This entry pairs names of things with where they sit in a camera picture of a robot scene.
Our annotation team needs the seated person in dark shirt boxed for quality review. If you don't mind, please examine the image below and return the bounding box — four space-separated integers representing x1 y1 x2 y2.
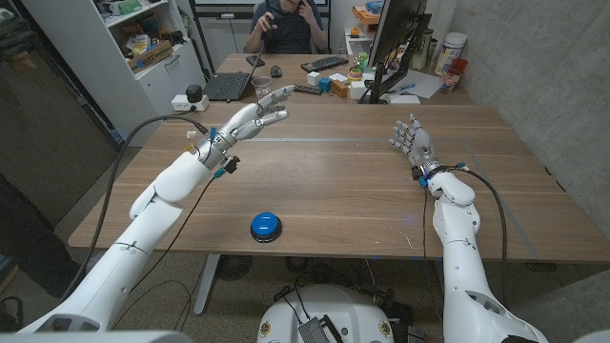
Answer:
245 0 330 55

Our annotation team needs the cardboard box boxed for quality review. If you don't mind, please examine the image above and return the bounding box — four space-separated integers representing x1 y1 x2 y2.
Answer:
126 39 174 74

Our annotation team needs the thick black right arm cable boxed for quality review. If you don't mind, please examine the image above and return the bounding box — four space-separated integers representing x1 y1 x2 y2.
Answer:
447 164 509 306

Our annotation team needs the white power strip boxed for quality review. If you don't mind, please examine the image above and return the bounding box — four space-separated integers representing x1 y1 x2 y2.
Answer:
171 93 211 112

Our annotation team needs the clear drinking glass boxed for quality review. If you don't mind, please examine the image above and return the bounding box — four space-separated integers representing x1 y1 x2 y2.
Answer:
251 75 274 105

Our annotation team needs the standing person with white sneakers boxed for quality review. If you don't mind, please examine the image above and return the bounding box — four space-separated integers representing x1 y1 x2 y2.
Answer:
0 173 90 299

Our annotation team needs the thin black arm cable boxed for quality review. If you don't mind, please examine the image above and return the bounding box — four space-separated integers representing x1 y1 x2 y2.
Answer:
420 186 430 268
128 176 218 294

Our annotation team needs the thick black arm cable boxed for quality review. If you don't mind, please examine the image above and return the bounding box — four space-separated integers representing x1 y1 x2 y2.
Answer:
447 164 509 306
59 113 211 301

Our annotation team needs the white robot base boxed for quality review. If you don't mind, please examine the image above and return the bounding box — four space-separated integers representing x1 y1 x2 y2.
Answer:
256 284 396 343

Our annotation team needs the white shelf cabinet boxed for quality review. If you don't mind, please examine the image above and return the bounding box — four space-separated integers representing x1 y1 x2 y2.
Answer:
21 0 207 148

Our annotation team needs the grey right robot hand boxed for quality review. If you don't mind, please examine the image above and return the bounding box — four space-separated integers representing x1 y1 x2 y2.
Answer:
388 112 443 178

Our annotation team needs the blue dome push button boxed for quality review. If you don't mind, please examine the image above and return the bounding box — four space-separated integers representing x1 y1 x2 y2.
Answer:
250 212 283 244

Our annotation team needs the flat white box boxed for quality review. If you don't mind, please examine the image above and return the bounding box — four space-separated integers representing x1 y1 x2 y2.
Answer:
388 93 421 106

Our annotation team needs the round black floor fan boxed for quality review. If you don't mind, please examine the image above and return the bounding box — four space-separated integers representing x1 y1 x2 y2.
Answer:
216 254 254 281

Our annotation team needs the grey finned electronics box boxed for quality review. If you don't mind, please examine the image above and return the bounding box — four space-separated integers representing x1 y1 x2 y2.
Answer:
297 316 332 343

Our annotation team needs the green box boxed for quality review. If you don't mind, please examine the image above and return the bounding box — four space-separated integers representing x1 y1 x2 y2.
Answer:
116 0 144 15

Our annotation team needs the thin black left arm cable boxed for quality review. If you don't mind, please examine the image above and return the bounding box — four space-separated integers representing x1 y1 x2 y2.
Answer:
128 176 218 294

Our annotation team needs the white cylindrical canister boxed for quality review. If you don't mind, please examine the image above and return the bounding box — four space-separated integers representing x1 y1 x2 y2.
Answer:
433 31 469 76

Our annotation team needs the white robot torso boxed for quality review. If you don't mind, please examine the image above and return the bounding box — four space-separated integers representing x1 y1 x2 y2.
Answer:
0 330 192 343

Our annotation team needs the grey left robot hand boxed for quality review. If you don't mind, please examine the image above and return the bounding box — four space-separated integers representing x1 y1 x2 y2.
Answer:
194 84 296 171

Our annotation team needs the white paper sheet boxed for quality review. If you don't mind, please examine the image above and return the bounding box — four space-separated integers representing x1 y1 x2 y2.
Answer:
383 69 442 100

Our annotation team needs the orange box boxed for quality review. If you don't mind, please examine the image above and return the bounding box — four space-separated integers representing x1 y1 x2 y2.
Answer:
352 5 382 25

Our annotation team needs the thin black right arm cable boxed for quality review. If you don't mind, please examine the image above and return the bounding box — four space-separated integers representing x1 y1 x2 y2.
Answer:
420 186 430 268

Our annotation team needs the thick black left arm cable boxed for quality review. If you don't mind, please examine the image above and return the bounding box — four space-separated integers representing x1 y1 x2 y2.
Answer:
59 113 211 301

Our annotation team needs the black computer monitor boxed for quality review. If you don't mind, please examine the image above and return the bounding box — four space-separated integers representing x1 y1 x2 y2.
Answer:
357 0 433 105

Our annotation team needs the black keyboard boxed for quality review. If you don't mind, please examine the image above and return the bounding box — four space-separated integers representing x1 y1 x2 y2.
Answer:
300 54 350 73

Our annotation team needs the grey table leg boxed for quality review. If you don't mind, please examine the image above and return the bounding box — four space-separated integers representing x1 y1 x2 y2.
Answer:
193 253 221 316

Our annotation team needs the black laptop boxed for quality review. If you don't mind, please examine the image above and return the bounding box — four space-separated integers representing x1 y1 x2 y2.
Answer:
203 45 266 103

